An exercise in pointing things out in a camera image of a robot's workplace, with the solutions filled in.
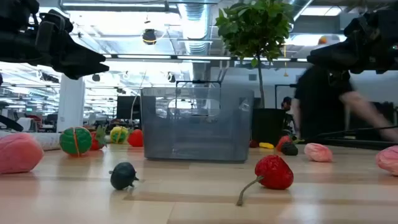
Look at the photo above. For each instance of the green plant in black pot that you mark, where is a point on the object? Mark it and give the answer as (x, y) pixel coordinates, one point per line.
(267, 127)

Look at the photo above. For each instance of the orange toy carrot green top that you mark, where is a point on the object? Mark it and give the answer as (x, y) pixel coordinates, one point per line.
(70, 141)

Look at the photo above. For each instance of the dark toy blueberry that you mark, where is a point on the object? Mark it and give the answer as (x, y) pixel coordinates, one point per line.
(122, 175)

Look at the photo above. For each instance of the dark background monitor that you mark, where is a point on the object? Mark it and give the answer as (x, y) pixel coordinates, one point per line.
(126, 107)

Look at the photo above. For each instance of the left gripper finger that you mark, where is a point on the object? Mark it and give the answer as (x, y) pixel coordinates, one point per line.
(81, 71)
(81, 53)

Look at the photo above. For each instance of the small red toy cherry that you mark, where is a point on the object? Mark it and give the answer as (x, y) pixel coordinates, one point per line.
(253, 144)

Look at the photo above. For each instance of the black toy blackberry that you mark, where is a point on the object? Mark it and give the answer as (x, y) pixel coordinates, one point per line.
(289, 149)

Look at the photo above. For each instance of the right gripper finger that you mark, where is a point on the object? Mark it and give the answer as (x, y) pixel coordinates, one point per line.
(342, 66)
(335, 54)

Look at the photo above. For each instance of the black ceiling dome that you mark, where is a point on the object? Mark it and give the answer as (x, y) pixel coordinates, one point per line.
(149, 36)

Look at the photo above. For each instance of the yellow toy banana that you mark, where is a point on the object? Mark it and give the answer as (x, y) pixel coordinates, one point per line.
(266, 145)

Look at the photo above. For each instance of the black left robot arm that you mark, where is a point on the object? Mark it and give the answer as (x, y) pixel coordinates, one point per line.
(15, 6)

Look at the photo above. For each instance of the yellow toy bell pepper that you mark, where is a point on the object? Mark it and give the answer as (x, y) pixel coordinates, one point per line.
(119, 135)

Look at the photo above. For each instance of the white pillar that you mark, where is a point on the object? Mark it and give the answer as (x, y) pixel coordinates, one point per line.
(71, 102)

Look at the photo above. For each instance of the red toy cherry with stem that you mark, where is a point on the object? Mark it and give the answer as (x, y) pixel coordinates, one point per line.
(273, 172)

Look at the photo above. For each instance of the grey translucent plastic container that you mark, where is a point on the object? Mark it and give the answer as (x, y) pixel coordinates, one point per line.
(199, 146)

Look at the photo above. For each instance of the black cabinet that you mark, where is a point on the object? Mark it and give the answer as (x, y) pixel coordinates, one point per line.
(387, 109)

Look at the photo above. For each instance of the silver ceiling duct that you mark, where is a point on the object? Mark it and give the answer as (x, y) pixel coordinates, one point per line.
(194, 21)

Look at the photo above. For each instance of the pink toy fruit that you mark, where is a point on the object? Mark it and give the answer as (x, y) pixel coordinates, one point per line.
(388, 160)
(317, 152)
(18, 154)

